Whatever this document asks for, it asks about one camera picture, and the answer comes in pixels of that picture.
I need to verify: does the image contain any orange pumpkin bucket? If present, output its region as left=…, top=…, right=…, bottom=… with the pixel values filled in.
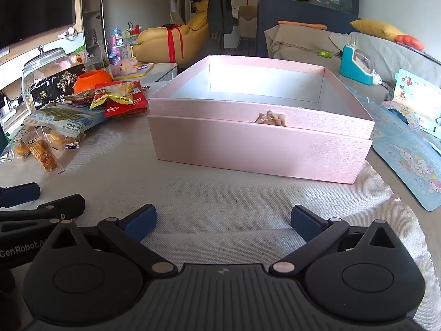
left=73, top=70, right=114, bottom=94

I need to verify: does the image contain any white woven table cloth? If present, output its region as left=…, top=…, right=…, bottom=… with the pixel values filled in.
left=0, top=110, right=435, bottom=331

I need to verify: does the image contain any pink cardboard box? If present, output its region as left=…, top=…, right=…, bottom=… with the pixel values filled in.
left=147, top=55, right=375, bottom=185

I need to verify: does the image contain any red ribbon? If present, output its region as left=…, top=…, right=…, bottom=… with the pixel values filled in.
left=167, top=26, right=185, bottom=62

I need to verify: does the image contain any pale blue snack bag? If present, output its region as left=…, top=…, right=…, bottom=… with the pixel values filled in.
left=23, top=103, right=107, bottom=135

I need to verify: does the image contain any pink plush toy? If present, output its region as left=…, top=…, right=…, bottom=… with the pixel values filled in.
left=111, top=58, right=139, bottom=76

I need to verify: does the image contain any black printed snack bag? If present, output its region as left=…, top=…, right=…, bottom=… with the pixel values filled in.
left=30, top=64, right=86, bottom=111

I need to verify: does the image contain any pale blue sheet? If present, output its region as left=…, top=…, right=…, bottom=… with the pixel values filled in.
left=348, top=83, right=414, bottom=139

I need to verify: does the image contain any colourful cartoon box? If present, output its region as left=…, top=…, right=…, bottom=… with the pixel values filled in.
left=389, top=68, right=441, bottom=132

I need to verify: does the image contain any yellow snack packet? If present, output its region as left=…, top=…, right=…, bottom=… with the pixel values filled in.
left=90, top=82, right=135, bottom=110

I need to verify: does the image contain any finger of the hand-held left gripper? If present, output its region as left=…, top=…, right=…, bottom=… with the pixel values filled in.
left=0, top=194, right=86, bottom=234
left=0, top=182, right=41, bottom=209

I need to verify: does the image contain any yellow plush sofa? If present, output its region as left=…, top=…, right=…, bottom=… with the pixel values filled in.
left=133, top=0, right=211, bottom=65

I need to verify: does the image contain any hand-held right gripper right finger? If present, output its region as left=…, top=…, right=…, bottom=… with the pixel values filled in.
left=269, top=205, right=398, bottom=277

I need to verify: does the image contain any dark coat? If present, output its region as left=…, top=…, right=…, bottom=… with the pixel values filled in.
left=189, top=0, right=233, bottom=40

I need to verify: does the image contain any clear packet of cakes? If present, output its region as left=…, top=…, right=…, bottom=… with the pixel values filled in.
left=0, top=129, right=33, bottom=162
left=43, top=126, right=87, bottom=151
left=24, top=132, right=60, bottom=173

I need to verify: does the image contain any yellow-edged board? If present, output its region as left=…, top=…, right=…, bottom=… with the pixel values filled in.
left=112, top=63, right=154, bottom=78

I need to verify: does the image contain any blue cartoon board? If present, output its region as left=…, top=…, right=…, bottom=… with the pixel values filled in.
left=374, top=134, right=441, bottom=212

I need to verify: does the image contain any blue toy machine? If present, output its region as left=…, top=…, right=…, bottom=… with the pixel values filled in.
left=339, top=41, right=381, bottom=86

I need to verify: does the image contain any long orange cushion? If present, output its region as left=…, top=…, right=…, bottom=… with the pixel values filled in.
left=277, top=20, right=328, bottom=30

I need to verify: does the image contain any orange pillow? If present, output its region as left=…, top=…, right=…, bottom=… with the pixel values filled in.
left=394, top=34, right=425, bottom=50

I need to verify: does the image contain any beige chair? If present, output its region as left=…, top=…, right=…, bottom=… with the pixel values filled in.
left=238, top=5, right=259, bottom=38

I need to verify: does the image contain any black television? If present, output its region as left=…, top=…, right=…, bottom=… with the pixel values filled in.
left=0, top=0, right=77, bottom=47

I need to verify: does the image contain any glass jar with lid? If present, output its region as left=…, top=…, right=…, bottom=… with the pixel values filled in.
left=21, top=46, right=71, bottom=113

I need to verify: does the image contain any yellow pillow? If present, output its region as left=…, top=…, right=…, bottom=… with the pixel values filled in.
left=349, top=18, right=405, bottom=40

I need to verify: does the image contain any green and red toy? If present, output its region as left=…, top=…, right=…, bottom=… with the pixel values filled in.
left=124, top=21, right=142, bottom=38

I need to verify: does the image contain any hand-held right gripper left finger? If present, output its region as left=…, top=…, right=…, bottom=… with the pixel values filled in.
left=45, top=204, right=177, bottom=277

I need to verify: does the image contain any dark blue cabinet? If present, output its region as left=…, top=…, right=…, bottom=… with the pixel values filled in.
left=257, top=0, right=361, bottom=57

